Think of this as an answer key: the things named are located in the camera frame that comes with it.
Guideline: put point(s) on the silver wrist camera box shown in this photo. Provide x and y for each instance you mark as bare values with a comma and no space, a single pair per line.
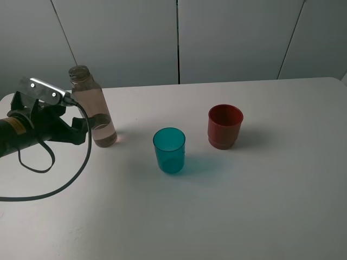
40,90

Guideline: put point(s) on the teal translucent plastic cup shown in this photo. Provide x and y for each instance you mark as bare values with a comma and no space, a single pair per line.
169,144

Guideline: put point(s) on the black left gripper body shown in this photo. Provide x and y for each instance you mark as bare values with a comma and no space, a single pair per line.
37,119

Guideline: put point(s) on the clear plastic water bottle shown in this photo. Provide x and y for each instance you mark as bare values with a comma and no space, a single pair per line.
88,93

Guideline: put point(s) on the red plastic cup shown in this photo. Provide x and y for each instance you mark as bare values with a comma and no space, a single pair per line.
224,125

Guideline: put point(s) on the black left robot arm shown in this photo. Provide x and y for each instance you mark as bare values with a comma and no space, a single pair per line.
11,142

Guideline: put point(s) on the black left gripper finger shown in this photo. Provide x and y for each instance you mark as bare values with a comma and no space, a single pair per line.
73,134

